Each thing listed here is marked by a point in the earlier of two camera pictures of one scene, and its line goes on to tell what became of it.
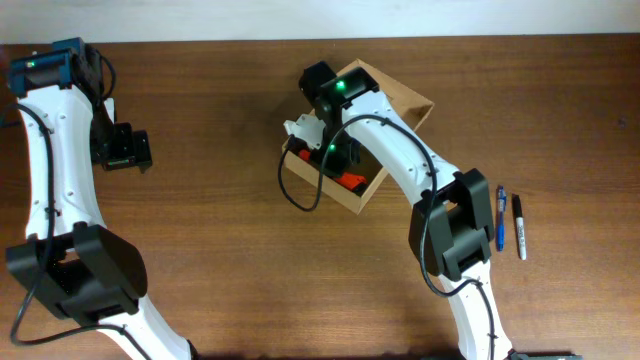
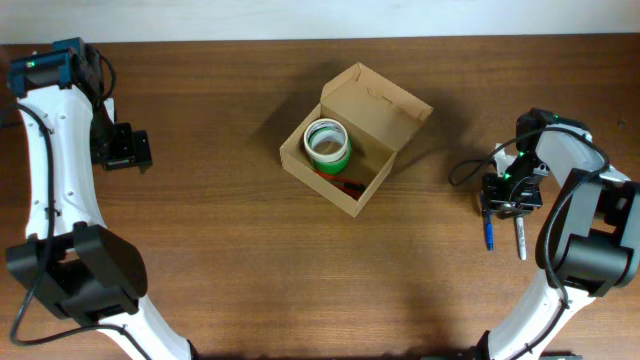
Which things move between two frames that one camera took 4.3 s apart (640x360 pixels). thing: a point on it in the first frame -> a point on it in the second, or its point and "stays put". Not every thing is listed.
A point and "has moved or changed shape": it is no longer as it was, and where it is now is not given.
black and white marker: (521, 226) stays put
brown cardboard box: (414, 107) stays put
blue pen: (501, 209) has moved or changed shape
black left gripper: (134, 149) stays put
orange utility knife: (350, 181) has moved or changed shape
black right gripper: (331, 164) -> (495, 200)
